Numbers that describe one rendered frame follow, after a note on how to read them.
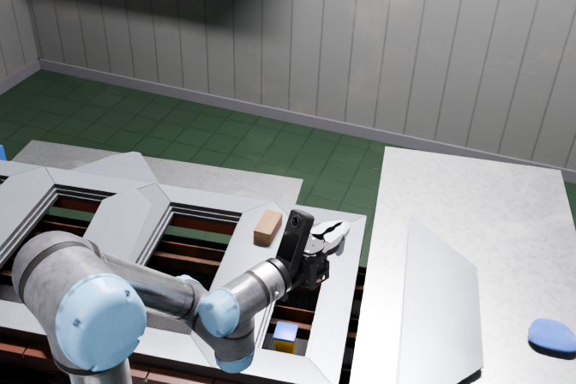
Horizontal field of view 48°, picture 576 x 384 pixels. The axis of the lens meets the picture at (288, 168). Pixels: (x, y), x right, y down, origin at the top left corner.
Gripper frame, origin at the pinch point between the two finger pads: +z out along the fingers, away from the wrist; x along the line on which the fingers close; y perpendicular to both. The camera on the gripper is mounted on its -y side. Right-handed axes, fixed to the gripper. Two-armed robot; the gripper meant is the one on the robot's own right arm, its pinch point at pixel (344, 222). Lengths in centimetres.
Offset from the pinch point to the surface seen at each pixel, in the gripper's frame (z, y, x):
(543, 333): 41, 42, 27
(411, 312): 23.1, 38.8, 1.2
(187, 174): 43, 54, -125
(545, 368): 34, 45, 32
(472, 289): 42, 40, 7
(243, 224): 30, 49, -74
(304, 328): 22, 69, -38
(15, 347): -49, 53, -81
